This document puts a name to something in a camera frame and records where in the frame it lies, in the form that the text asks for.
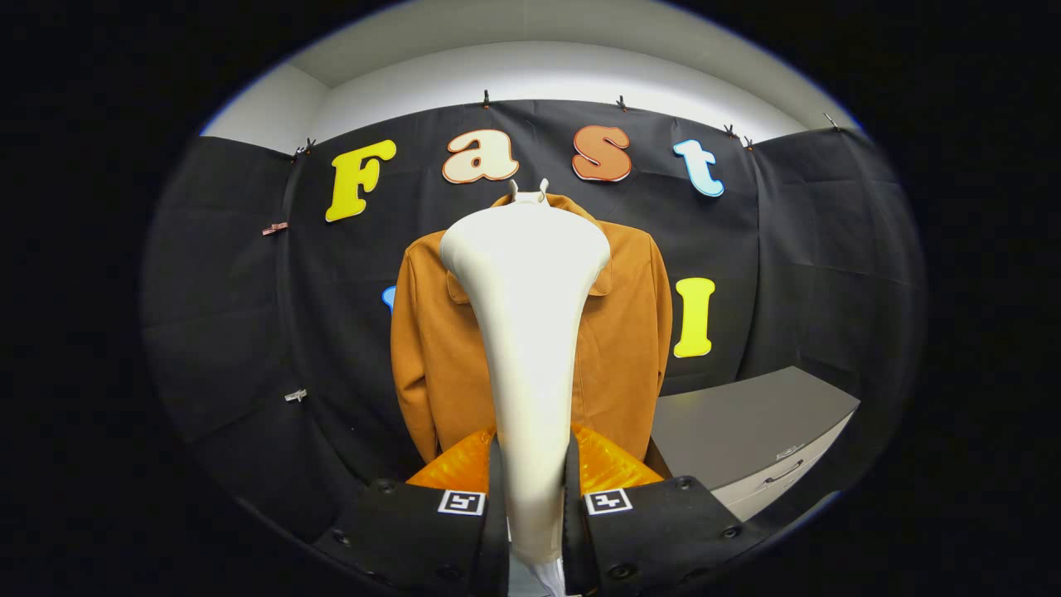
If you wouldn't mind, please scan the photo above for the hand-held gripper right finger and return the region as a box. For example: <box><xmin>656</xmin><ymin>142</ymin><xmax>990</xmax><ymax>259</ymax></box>
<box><xmin>564</xmin><ymin>425</ymin><xmax>768</xmax><ymax>597</ymax></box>

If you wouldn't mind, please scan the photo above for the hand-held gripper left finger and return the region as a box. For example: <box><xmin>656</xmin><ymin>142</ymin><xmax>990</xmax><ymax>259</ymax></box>
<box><xmin>311</xmin><ymin>427</ymin><xmax>509</xmax><ymax>597</ymax></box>

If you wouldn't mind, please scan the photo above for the orange button-up shirt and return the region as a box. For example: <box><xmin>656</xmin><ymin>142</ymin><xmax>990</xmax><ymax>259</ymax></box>
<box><xmin>390</xmin><ymin>192</ymin><xmax>674</xmax><ymax>465</ymax></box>

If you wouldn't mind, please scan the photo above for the white garment steamer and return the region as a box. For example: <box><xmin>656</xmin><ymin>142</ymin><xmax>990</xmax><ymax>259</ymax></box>
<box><xmin>439</xmin><ymin>201</ymin><xmax>612</xmax><ymax>597</ymax></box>

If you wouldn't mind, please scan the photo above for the grey cabinet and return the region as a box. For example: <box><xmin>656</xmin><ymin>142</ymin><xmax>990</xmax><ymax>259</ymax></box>
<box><xmin>647</xmin><ymin>366</ymin><xmax>861</xmax><ymax>523</ymax></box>

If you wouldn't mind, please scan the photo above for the black backdrop cloth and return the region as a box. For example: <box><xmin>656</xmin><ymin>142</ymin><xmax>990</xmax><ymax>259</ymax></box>
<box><xmin>141</xmin><ymin>99</ymin><xmax>925</xmax><ymax>540</ymax></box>

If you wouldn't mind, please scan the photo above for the row of black cloth clips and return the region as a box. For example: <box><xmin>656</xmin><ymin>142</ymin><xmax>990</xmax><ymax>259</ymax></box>
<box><xmin>294</xmin><ymin>90</ymin><xmax>840</xmax><ymax>158</ymax></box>

